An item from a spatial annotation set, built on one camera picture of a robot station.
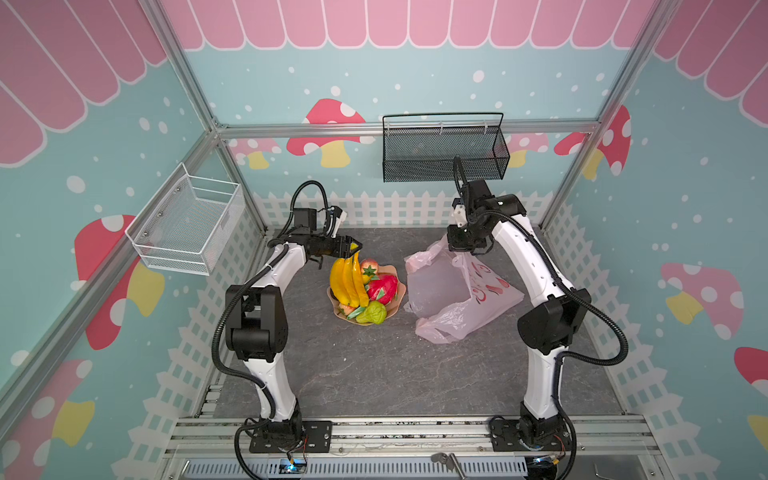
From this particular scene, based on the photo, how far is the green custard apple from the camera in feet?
2.85

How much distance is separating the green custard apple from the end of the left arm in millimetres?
169

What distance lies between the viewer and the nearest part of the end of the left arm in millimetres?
830
